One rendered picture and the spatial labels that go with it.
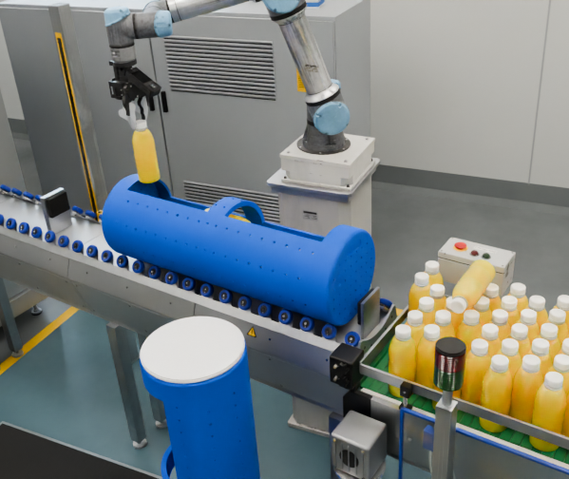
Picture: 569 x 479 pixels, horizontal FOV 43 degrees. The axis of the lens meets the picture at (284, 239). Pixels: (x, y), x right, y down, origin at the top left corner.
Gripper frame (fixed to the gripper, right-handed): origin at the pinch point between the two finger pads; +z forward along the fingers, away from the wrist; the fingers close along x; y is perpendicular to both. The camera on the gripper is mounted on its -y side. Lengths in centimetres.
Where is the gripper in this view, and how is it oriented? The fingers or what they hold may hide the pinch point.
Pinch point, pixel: (140, 124)
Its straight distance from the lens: 234.6
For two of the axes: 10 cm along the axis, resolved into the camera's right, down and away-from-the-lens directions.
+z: 0.6, 8.7, 4.8
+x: -5.5, 4.3, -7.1
